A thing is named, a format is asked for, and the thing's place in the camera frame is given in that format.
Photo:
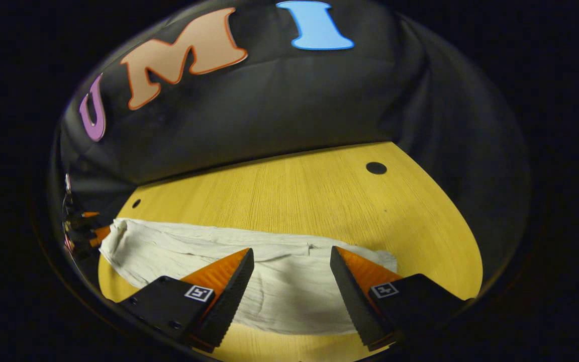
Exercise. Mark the black backdrop cloth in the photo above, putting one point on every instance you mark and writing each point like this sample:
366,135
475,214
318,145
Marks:
294,100

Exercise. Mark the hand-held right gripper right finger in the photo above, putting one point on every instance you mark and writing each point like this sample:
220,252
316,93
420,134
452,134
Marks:
352,299

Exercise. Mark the white jeans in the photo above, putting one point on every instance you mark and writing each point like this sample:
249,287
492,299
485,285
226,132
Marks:
289,296

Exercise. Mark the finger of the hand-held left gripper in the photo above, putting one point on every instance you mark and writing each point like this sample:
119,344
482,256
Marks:
91,214
101,235

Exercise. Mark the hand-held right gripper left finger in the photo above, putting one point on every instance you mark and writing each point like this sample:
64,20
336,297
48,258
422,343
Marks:
229,301

